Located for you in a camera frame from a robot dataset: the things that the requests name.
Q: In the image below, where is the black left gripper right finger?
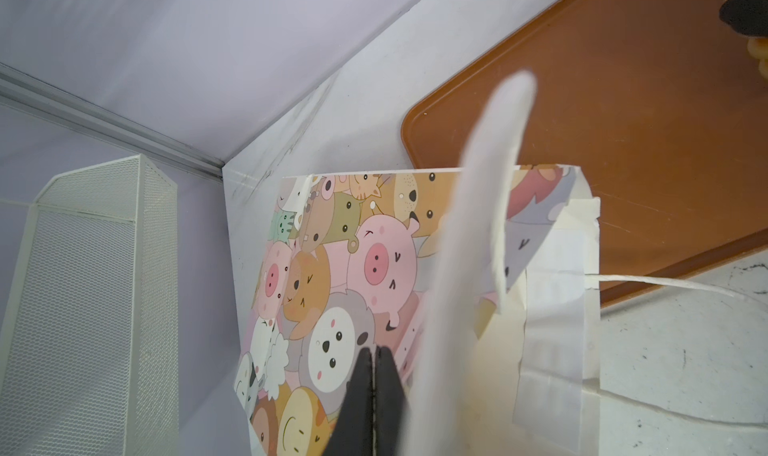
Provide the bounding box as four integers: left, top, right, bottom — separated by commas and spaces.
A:
373, 346, 407, 456

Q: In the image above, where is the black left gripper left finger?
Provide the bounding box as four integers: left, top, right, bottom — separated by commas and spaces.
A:
323, 348, 374, 456

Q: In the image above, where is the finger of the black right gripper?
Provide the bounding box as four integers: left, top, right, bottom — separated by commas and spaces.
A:
719, 0, 767, 38

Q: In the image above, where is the cartoon animal paper gift bag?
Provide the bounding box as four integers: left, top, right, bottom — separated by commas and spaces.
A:
232, 70, 768, 456

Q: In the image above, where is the brown rectangular tray mat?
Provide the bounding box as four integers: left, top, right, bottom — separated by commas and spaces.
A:
401, 0, 767, 278

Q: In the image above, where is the white mesh wall shelf lower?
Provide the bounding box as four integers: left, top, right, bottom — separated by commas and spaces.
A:
1, 155, 180, 455

